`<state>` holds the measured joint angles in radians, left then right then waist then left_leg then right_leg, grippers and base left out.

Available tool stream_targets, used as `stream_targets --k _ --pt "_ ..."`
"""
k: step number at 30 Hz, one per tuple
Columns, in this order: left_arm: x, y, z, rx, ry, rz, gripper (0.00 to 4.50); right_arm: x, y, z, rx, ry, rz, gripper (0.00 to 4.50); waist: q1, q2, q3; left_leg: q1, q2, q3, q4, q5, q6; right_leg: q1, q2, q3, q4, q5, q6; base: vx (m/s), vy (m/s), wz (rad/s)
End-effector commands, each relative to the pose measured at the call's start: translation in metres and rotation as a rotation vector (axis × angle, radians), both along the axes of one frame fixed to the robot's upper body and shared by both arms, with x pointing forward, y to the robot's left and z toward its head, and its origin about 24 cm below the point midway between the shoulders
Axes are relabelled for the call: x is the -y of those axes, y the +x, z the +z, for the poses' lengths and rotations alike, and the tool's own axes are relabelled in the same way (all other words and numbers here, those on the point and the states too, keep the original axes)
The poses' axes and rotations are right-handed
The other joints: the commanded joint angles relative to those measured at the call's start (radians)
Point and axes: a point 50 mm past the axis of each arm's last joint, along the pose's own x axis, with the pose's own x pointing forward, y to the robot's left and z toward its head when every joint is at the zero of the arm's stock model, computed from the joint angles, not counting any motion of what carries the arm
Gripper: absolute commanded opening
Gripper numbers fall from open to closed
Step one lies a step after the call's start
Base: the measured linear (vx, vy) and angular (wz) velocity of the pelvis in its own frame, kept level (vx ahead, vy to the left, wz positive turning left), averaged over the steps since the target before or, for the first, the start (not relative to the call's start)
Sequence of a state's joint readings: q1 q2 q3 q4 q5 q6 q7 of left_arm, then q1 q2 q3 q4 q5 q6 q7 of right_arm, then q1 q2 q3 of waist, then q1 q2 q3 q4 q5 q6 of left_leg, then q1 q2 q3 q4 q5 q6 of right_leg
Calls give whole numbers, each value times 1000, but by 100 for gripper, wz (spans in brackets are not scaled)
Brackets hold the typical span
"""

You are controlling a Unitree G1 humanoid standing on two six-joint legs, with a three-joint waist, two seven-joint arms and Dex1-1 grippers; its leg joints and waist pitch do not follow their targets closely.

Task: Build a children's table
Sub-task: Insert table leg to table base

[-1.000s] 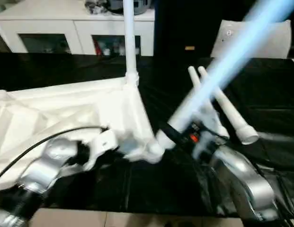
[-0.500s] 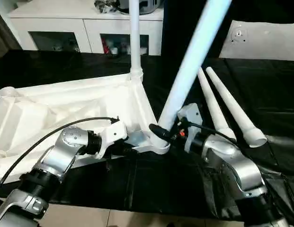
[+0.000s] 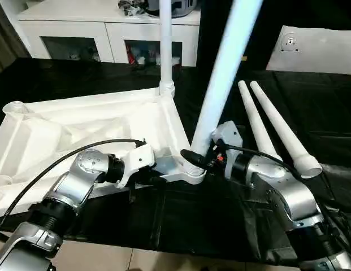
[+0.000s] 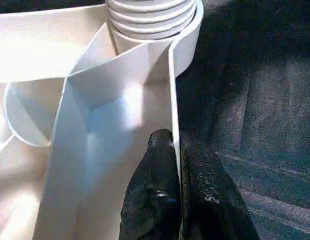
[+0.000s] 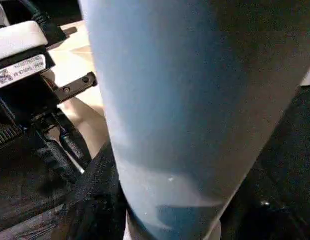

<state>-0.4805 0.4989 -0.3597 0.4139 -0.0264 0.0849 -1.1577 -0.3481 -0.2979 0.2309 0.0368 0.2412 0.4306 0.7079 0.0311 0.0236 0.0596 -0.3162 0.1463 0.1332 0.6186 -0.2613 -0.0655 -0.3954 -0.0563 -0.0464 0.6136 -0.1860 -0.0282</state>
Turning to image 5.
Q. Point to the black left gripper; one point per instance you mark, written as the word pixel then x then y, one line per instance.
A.
pixel 25 107

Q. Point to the white plastic table leg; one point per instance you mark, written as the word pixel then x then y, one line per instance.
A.
pixel 182 100

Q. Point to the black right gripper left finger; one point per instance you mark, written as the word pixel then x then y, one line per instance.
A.
pixel 94 200

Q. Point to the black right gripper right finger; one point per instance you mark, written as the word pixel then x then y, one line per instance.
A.
pixel 282 207

